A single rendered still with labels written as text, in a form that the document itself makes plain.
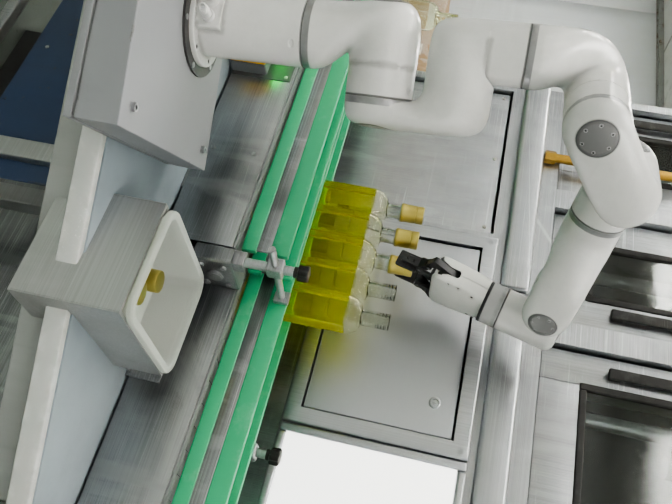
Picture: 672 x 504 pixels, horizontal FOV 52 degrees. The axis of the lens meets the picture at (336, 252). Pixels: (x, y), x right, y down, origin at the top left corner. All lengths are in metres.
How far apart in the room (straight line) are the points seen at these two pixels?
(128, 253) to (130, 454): 0.34
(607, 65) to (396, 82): 0.28
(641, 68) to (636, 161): 5.50
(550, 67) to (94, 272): 0.64
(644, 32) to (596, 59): 5.77
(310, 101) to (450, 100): 0.45
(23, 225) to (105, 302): 0.77
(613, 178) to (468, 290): 0.37
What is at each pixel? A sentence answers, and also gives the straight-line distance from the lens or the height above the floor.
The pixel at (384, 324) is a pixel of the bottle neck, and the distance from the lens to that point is 1.21.
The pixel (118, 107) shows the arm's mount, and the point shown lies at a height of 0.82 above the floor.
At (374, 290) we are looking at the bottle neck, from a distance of 1.24.
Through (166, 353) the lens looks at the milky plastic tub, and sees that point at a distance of 1.10.
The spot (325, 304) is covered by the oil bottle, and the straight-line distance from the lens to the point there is 1.21.
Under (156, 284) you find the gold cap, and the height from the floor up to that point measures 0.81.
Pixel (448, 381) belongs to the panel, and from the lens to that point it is 1.33.
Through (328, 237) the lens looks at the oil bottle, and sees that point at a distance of 1.28.
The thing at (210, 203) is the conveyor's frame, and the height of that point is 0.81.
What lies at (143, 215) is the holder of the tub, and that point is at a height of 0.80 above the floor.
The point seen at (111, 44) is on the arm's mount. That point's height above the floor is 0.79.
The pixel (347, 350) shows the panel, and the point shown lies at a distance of 1.34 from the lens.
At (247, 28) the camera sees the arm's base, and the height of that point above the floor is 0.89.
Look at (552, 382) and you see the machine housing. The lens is 1.41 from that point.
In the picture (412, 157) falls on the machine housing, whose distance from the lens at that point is 1.63.
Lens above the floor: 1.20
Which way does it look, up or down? 8 degrees down
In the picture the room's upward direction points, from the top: 101 degrees clockwise
